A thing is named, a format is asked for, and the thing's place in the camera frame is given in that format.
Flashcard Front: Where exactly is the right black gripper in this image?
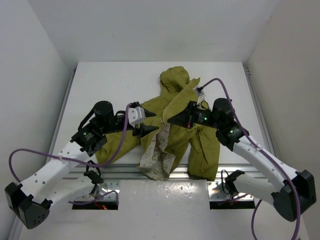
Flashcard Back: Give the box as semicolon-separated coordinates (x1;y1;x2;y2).
167;101;222;130

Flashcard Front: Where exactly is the olive green hooded jacket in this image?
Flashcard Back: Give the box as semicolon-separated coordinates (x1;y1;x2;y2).
95;66;220;181

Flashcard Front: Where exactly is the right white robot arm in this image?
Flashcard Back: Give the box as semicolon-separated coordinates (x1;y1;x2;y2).
167;98;317;222

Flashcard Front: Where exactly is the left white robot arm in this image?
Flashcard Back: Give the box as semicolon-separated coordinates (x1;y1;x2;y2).
4;100;158;230

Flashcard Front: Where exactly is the white front cover panel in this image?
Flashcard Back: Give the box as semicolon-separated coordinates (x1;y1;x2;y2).
19;180;295;240

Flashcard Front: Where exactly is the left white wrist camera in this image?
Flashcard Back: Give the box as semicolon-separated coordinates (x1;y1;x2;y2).
128;101;146;127

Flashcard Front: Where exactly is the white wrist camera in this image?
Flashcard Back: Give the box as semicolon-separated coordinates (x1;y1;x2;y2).
193;85;205;98
128;101;146;127

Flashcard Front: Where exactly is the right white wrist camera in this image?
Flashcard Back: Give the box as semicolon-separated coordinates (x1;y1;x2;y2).
193;85;205;98

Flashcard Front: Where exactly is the aluminium frame rail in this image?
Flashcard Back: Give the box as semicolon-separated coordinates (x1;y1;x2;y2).
63;164;264;180

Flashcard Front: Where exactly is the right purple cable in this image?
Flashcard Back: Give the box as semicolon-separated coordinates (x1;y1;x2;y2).
198;77;301;240

